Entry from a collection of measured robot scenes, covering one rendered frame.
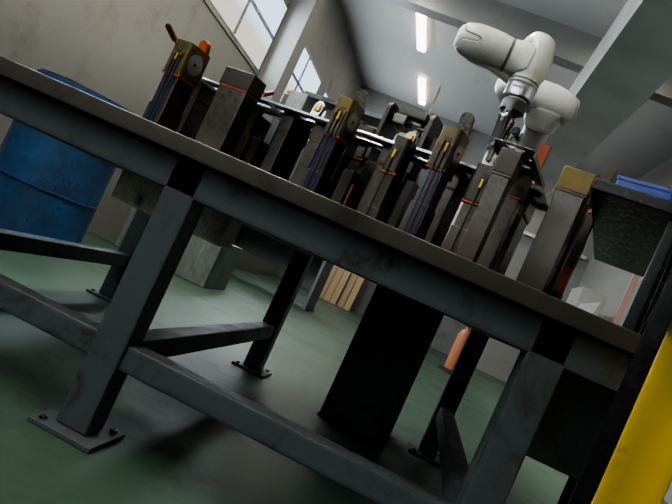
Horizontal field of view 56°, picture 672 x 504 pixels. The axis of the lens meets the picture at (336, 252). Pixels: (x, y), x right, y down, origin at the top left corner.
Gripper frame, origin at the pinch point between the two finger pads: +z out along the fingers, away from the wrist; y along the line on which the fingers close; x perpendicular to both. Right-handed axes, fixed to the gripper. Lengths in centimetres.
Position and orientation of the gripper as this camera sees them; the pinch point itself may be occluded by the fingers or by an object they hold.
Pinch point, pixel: (488, 163)
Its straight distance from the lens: 193.4
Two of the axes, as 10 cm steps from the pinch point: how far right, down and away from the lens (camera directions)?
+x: 8.3, 3.6, -4.3
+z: -4.1, 9.1, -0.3
